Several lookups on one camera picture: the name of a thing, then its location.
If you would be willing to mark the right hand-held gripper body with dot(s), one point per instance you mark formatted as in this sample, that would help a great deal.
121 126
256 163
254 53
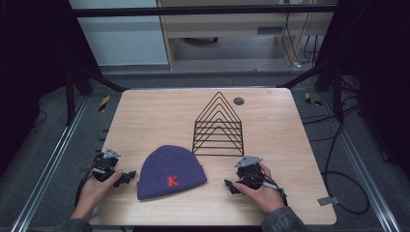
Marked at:
251 172

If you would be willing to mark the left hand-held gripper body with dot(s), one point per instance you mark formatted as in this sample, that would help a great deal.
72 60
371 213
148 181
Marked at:
104 166

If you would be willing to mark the purple knit beanie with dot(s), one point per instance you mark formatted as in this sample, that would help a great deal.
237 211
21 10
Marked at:
169 172

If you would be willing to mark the person's right hand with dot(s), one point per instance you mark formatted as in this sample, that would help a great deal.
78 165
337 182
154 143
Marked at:
262 193

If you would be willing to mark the person's left hand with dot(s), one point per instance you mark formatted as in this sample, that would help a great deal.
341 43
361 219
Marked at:
95 191

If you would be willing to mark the yellow black striped tape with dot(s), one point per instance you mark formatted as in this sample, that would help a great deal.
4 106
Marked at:
104 103
312 100

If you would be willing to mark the black metal stand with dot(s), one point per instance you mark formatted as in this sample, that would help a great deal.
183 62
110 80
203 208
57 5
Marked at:
80 87
325 83

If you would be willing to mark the white cabinet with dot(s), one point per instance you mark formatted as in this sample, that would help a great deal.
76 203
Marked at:
119 32

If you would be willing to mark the aluminium rail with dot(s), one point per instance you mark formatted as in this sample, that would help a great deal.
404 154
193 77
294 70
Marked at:
361 164
45 167

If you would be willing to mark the light wooden desk frame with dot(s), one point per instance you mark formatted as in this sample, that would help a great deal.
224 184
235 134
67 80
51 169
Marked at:
245 32

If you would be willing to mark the black metal frame bar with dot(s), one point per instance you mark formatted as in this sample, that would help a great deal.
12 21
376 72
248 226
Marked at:
199 11

